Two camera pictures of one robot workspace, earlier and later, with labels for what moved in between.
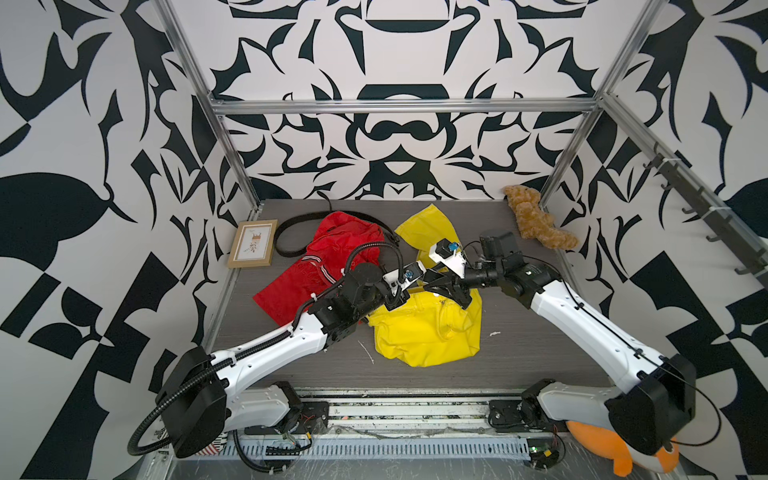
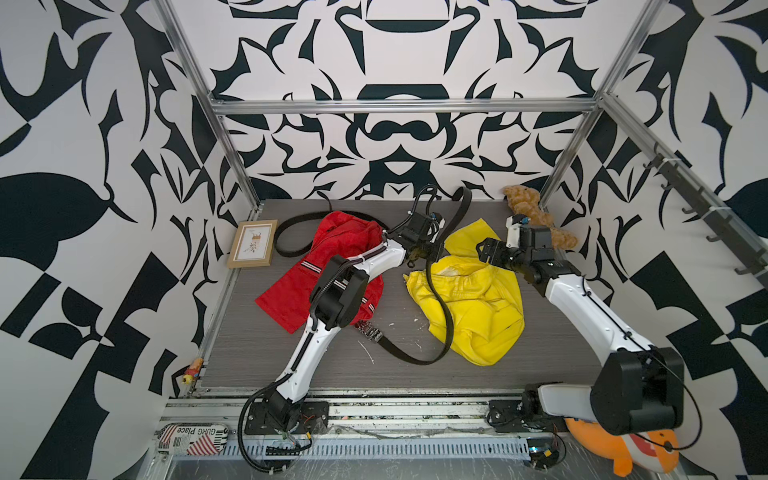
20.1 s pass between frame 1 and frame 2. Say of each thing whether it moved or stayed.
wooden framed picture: stayed
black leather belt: stayed
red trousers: stayed
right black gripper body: moved
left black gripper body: moved
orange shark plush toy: stayed
